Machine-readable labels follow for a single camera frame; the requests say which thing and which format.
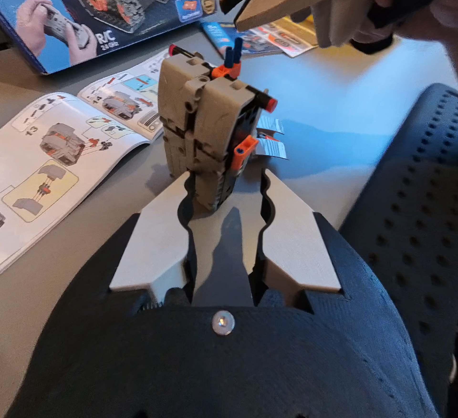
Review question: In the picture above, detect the blue closed booklet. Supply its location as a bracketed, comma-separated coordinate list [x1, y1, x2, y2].
[200, 21, 283, 57]

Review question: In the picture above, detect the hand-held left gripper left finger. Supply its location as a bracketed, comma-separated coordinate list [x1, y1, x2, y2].
[109, 170, 197, 306]

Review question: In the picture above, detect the open instruction booklet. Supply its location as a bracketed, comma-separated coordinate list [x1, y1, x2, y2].
[0, 50, 176, 275]

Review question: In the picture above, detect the colourful sticker sheet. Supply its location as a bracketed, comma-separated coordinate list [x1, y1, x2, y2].
[250, 15, 319, 58]

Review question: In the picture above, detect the person's right hand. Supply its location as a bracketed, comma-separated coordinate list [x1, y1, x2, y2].
[352, 0, 458, 54]

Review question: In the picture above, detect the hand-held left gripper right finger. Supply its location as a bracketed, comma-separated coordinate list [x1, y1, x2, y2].
[250, 168, 341, 307]

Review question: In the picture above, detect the blue robot kit box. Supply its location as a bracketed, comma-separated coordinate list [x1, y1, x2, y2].
[0, 0, 217, 75]

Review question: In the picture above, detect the grey toy robot assembly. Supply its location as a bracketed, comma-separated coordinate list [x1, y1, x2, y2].
[157, 37, 279, 211]

